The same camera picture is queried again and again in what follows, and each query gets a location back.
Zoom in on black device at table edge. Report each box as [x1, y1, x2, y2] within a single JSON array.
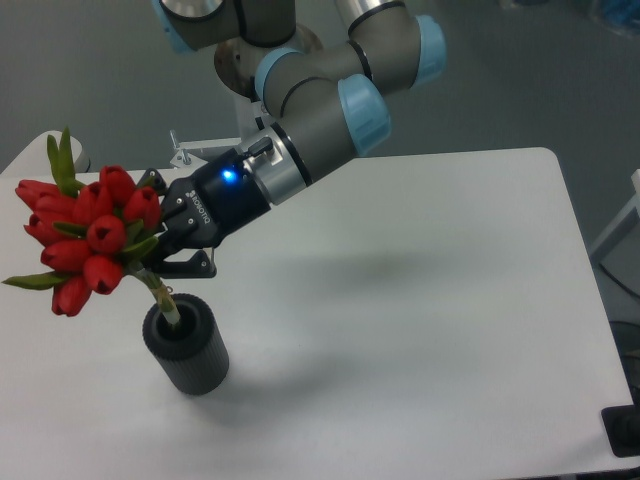
[[601, 405, 639, 458]]

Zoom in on blue object top right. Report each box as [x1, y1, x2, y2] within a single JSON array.
[[597, 0, 639, 34]]

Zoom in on red tulip bouquet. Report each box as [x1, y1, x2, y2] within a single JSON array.
[[3, 131, 180, 328]]

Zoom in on dark grey ribbed vase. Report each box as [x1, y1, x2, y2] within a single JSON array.
[[142, 293, 230, 396]]

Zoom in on white metal base frame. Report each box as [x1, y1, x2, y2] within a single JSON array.
[[169, 130, 241, 169]]

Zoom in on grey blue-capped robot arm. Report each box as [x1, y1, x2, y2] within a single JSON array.
[[144, 1, 447, 278]]

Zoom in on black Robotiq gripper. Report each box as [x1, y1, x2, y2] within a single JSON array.
[[137, 153, 270, 278]]

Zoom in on white furniture at right edge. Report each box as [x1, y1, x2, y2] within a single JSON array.
[[587, 170, 639, 300]]

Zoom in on beige chair armrest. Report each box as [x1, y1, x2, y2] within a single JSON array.
[[1, 130, 91, 178]]

